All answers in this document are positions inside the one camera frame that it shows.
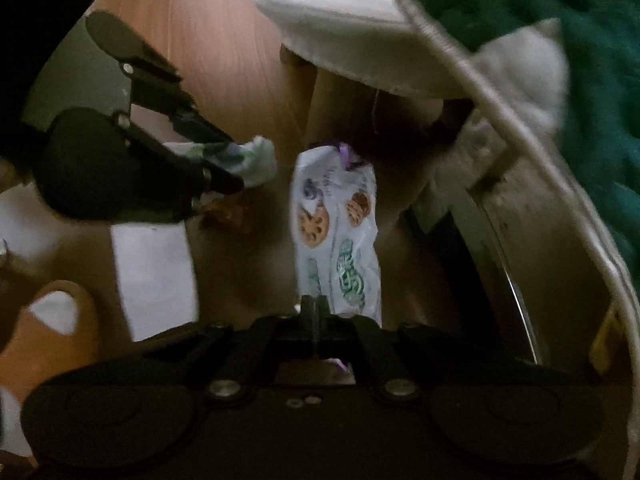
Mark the white plush toy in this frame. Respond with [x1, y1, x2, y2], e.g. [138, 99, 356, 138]
[239, 0, 476, 100]

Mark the grey white cloth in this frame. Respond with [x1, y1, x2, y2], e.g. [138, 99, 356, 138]
[470, 17, 568, 131]

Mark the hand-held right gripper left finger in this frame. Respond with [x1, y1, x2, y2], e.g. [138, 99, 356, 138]
[145, 295, 319, 403]

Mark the brown crumpled paper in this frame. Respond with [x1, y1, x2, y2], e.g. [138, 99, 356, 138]
[200, 194, 256, 235]

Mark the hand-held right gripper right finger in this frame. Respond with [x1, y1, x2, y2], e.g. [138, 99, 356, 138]
[318, 295, 506, 403]

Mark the white green wrapper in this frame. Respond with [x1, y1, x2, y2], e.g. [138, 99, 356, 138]
[165, 135, 278, 191]

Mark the white paper sheet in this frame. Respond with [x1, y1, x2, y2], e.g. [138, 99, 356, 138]
[110, 220, 201, 343]

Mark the green knitted blanket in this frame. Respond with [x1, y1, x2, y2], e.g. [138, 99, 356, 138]
[390, 0, 640, 266]

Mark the white cookie print snack packet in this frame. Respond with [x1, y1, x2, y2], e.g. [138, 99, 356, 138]
[291, 141, 383, 381]

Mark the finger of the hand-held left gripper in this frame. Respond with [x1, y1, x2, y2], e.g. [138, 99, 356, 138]
[115, 112, 246, 212]
[119, 54, 236, 144]

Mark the orange slipper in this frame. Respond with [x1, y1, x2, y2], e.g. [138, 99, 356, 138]
[0, 280, 101, 403]

